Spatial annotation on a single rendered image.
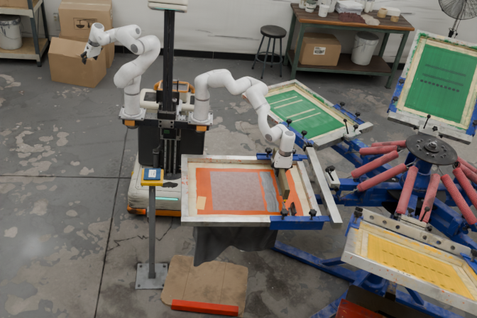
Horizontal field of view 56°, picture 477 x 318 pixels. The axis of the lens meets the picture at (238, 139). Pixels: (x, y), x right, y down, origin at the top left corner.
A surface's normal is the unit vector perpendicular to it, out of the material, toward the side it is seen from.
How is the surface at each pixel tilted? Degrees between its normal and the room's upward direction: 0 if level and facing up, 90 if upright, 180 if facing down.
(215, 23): 90
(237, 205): 0
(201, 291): 0
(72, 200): 0
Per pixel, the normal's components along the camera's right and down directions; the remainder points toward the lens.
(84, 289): 0.11, -0.81
